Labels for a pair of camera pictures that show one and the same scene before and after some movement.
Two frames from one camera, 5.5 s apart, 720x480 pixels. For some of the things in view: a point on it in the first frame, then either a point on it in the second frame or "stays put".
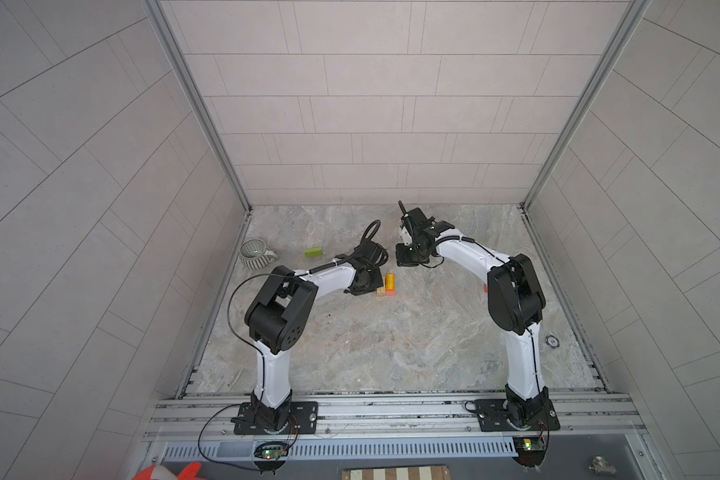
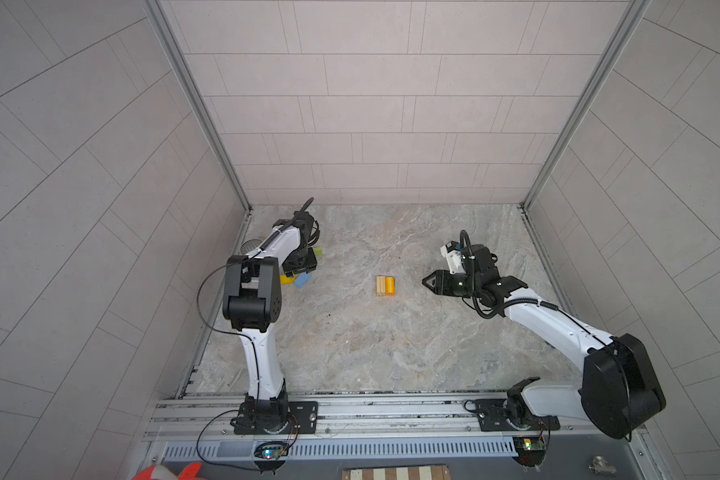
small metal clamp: x=601 y=467 stays put
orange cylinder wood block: x=390 y=284 stays put
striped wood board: x=410 y=472 stays put
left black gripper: x=375 y=271 → x=311 y=263
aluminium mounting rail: x=397 y=417 stays put
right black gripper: x=401 y=258 → x=441 y=282
